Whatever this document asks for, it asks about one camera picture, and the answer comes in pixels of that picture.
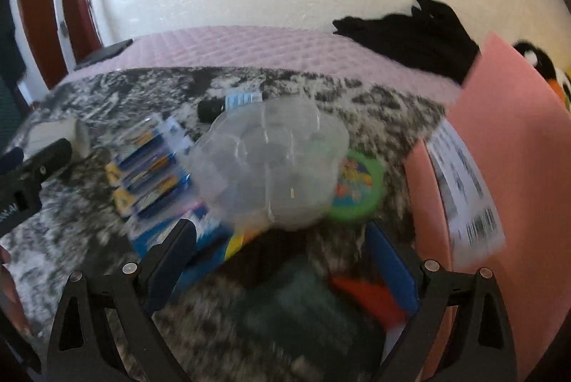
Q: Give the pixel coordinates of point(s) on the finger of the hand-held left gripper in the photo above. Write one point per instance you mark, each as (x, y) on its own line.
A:
(49, 159)

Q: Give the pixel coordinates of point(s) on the flat black device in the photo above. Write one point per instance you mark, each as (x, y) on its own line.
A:
(105, 52)

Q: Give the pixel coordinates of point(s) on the green round toy disc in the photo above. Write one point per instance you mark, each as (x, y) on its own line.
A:
(361, 190)

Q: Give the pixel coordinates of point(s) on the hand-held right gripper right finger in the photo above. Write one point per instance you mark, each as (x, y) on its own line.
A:
(395, 270)

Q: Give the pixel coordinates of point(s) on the black marker with blue label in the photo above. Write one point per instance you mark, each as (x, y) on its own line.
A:
(212, 109)

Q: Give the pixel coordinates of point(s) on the blue yellow blister pack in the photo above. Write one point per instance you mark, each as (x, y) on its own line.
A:
(154, 197)
(151, 168)
(142, 139)

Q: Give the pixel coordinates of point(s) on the pink quilted blanket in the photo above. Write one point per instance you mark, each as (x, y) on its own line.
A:
(250, 47)

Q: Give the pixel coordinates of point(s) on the yellow plastic piece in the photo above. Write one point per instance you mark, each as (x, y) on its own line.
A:
(235, 246)

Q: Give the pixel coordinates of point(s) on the black cloth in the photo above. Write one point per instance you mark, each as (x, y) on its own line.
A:
(415, 41)

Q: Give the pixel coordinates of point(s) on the orange plastic piece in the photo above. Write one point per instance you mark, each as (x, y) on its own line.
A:
(370, 297)

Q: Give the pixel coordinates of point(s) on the pink padded mailer envelope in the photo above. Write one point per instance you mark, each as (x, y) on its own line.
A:
(504, 168)

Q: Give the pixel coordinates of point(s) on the person's left hand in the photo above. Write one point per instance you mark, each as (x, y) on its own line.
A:
(10, 293)

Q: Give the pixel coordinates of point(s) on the blue and white box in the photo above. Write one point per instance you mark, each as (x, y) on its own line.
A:
(205, 226)

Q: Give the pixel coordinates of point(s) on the white shipping label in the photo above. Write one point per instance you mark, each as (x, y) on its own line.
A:
(468, 194)

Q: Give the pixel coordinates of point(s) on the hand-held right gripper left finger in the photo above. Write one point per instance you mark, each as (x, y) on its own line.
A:
(171, 264)

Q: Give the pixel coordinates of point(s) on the clear flower-shaped plastic container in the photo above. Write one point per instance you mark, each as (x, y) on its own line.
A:
(272, 161)

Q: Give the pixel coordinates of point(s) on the black and white patterned blanket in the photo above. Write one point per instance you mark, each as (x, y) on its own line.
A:
(147, 96)

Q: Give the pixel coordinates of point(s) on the penguin plush toy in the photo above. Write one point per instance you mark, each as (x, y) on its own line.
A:
(551, 70)

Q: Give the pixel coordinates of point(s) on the small white box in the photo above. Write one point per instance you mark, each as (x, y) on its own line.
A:
(49, 134)

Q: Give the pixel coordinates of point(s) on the dark green box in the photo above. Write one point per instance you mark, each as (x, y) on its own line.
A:
(308, 315)

